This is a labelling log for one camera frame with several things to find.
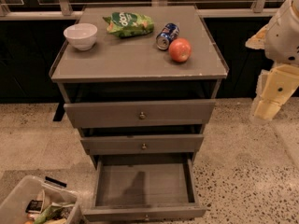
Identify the white ceramic bowl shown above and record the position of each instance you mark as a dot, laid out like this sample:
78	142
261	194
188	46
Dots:
81	36

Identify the clear plastic storage bin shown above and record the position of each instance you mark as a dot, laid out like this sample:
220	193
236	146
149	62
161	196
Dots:
13	208

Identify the green chip bag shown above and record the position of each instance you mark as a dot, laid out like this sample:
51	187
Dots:
126	24

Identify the blue soda can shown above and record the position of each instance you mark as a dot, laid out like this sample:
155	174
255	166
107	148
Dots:
167	36

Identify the grey middle drawer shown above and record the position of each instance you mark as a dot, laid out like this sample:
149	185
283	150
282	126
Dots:
138	144

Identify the grey drawer cabinet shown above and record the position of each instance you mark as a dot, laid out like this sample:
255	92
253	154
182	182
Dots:
135	70

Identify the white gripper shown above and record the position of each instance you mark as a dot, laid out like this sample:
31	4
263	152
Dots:
284	42

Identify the black packet in bin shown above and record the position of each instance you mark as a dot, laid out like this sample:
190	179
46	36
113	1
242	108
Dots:
34	206

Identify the green snack packet in bin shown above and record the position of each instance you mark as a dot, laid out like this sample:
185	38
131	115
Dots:
55	214

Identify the grey top drawer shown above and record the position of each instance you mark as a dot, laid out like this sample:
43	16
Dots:
145	113

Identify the metal railing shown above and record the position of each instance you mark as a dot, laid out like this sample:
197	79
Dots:
140	3

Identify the red apple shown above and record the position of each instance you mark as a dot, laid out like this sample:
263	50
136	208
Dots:
180	50

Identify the grey open bottom drawer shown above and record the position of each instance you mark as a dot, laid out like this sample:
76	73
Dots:
144	188

